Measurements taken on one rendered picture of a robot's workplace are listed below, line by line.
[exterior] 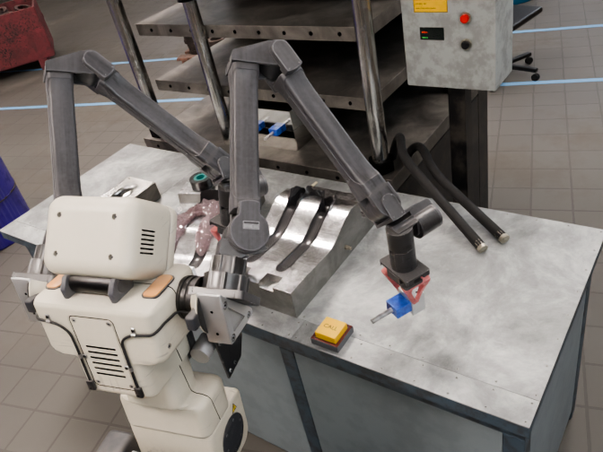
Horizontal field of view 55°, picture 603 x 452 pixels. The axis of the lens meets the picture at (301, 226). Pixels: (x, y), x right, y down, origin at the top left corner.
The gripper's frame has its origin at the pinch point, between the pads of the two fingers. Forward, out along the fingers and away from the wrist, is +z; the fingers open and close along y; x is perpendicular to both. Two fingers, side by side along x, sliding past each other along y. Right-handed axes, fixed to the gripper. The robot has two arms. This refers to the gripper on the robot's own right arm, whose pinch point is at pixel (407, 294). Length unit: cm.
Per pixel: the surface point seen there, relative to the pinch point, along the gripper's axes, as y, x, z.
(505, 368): -19.6, -10.3, 15.4
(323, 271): 32.2, 5.8, 10.7
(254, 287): 36.8, 24.8, 7.9
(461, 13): 53, -65, -35
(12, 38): 664, 47, 52
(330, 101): 93, -38, -5
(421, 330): 1.2, -3.1, 15.3
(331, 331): 12.0, 15.8, 11.2
